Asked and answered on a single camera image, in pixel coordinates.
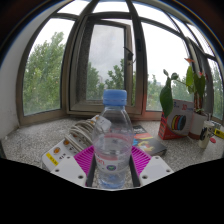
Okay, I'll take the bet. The brown-framed bay window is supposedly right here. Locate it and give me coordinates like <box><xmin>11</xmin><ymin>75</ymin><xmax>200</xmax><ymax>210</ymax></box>
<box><xmin>15</xmin><ymin>0</ymin><xmax>224</xmax><ymax>127</ymax></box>

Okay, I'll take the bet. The clear blue-capped water bottle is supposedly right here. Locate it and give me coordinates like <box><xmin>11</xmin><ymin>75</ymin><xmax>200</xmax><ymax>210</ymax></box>
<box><xmin>92</xmin><ymin>89</ymin><xmax>135</xmax><ymax>190</ymax></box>

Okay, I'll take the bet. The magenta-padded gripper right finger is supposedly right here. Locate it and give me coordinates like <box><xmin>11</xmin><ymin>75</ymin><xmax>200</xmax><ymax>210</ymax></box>
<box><xmin>128</xmin><ymin>145</ymin><xmax>175</xmax><ymax>188</ymax></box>

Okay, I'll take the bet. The coiled white power cable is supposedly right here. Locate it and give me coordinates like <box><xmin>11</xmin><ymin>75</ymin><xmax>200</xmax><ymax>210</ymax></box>
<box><xmin>64</xmin><ymin>114</ymin><xmax>112</xmax><ymax>152</ymax></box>

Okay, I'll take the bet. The red and white filament box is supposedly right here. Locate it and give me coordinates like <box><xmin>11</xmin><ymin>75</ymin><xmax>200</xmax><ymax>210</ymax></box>
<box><xmin>157</xmin><ymin>98</ymin><xmax>195</xmax><ymax>141</ymax></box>

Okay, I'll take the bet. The dark colourful-cover book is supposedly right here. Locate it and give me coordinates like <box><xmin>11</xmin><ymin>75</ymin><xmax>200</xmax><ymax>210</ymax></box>
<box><xmin>132</xmin><ymin>124</ymin><xmax>168</xmax><ymax>157</ymax></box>

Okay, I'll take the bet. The cream cup with black lettering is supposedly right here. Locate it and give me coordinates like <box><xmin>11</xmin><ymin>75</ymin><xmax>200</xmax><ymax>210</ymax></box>
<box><xmin>198</xmin><ymin>120</ymin><xmax>216</xmax><ymax>149</ymax></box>

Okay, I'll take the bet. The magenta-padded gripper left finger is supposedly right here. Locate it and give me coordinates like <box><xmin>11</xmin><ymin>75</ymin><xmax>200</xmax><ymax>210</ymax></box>
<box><xmin>50</xmin><ymin>145</ymin><xmax>98</xmax><ymax>188</ymax></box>

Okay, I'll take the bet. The potted plant in white pot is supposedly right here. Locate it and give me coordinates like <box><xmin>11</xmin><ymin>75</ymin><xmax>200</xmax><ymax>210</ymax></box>
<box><xmin>159</xmin><ymin>57</ymin><xmax>210</xmax><ymax>140</ymax></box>

